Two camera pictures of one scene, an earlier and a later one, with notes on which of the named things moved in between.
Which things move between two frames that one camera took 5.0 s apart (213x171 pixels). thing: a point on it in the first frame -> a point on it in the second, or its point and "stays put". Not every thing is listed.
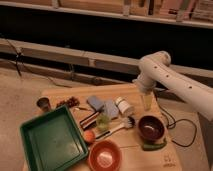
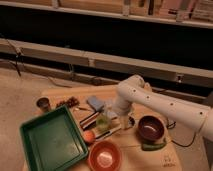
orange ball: (89, 136) stays put
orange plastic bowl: (105, 155) stays put
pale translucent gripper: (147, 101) -> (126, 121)
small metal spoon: (83, 108) stays put
